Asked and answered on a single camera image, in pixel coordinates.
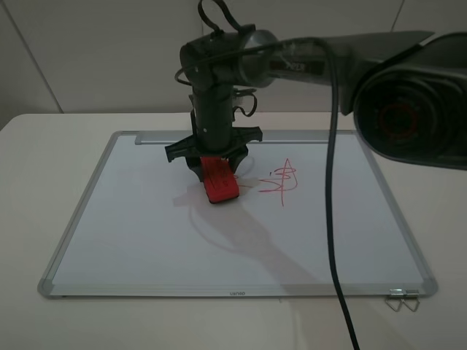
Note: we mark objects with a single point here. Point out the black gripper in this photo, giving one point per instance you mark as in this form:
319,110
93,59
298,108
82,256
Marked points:
213,130

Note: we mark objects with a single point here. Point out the red whiteboard eraser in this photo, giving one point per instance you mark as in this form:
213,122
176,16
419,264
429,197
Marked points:
219,180

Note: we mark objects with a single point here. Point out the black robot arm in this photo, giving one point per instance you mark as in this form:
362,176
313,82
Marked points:
405,90

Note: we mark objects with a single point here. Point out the grey pen tray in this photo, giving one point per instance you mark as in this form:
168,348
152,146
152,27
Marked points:
281,136

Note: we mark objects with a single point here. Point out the silver binder clip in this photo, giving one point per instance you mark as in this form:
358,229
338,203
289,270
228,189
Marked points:
399,298

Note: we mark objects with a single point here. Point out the white whiteboard with aluminium frame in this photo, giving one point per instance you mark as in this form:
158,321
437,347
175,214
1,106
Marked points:
145,228

